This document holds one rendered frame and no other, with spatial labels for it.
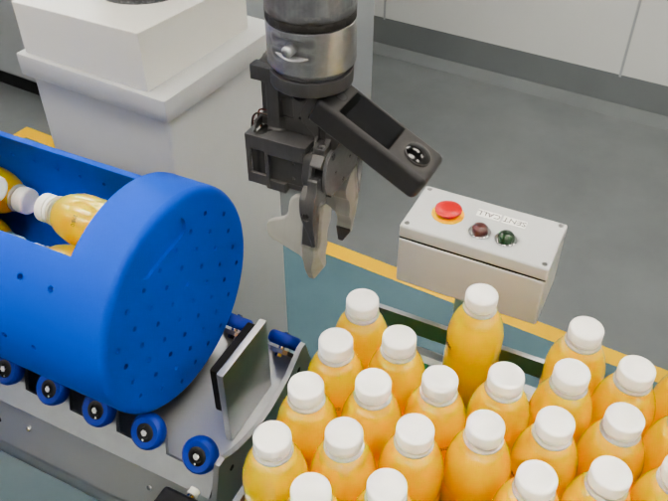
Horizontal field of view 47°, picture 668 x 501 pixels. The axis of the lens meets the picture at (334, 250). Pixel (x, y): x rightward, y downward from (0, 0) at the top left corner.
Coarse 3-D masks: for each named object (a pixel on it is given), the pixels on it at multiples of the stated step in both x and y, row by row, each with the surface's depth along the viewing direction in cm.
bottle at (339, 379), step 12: (312, 360) 88; (324, 360) 86; (348, 360) 86; (360, 360) 89; (324, 372) 86; (336, 372) 86; (348, 372) 86; (324, 384) 86; (336, 384) 86; (348, 384) 86; (336, 396) 86; (348, 396) 87; (336, 408) 88
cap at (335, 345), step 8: (336, 328) 86; (320, 336) 86; (328, 336) 86; (336, 336) 86; (344, 336) 86; (320, 344) 85; (328, 344) 85; (336, 344) 85; (344, 344) 85; (352, 344) 85; (320, 352) 85; (328, 352) 84; (336, 352) 84; (344, 352) 84; (328, 360) 85; (336, 360) 85; (344, 360) 85
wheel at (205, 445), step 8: (192, 440) 89; (200, 440) 89; (208, 440) 89; (184, 448) 89; (192, 448) 89; (200, 448) 89; (208, 448) 88; (216, 448) 89; (184, 456) 89; (192, 456) 89; (200, 456) 89; (208, 456) 88; (216, 456) 89; (184, 464) 90; (192, 464) 89; (200, 464) 89; (208, 464) 88; (192, 472) 89; (200, 472) 89
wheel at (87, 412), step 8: (88, 400) 94; (88, 408) 94; (96, 408) 94; (104, 408) 93; (112, 408) 94; (88, 416) 94; (96, 416) 94; (104, 416) 93; (112, 416) 94; (96, 424) 94; (104, 424) 94
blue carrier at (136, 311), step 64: (64, 192) 112; (128, 192) 83; (192, 192) 86; (0, 256) 82; (64, 256) 80; (128, 256) 78; (192, 256) 89; (0, 320) 84; (64, 320) 80; (128, 320) 81; (192, 320) 94; (64, 384) 87; (128, 384) 85
